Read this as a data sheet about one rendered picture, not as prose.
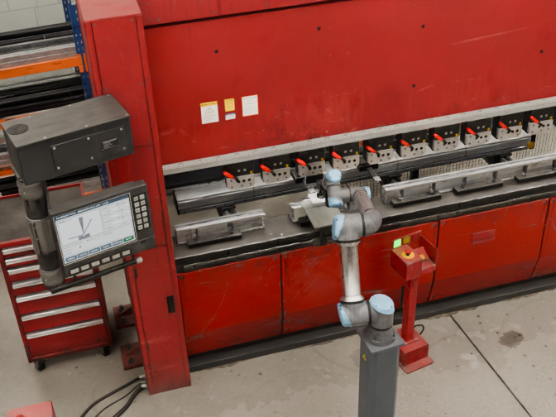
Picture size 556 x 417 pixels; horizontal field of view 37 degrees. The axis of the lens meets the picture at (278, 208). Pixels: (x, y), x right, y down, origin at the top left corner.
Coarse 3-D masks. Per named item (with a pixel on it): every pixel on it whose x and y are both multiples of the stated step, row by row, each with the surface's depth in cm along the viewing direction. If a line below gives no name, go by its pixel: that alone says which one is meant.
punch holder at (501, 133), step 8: (520, 112) 468; (496, 120) 471; (504, 120) 468; (512, 120) 470; (520, 120) 471; (496, 128) 473; (504, 128) 471; (512, 128) 473; (520, 128) 474; (496, 136) 474; (504, 136) 474; (512, 136) 476
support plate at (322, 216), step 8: (304, 200) 462; (312, 208) 455; (320, 208) 455; (328, 208) 455; (336, 208) 454; (312, 216) 449; (320, 216) 449; (328, 216) 449; (312, 224) 444; (320, 224) 443; (328, 224) 443
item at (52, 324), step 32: (64, 192) 481; (0, 224) 456; (0, 256) 442; (32, 256) 446; (32, 288) 459; (96, 288) 472; (32, 320) 472; (64, 320) 478; (96, 320) 483; (32, 352) 484; (64, 352) 490
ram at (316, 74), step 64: (384, 0) 406; (448, 0) 416; (512, 0) 426; (192, 64) 396; (256, 64) 405; (320, 64) 415; (384, 64) 426; (448, 64) 437; (512, 64) 448; (192, 128) 415; (256, 128) 425; (320, 128) 436
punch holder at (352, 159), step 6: (342, 144) 445; (348, 144) 447; (354, 144) 448; (330, 150) 452; (336, 150) 446; (342, 150) 448; (348, 150) 449; (354, 150) 450; (330, 156) 455; (342, 156) 450; (348, 156) 451; (354, 156) 452; (330, 162) 458; (336, 162) 451; (342, 162) 452; (348, 162) 453; (354, 162) 454; (336, 168) 453; (342, 168) 454; (348, 168) 455
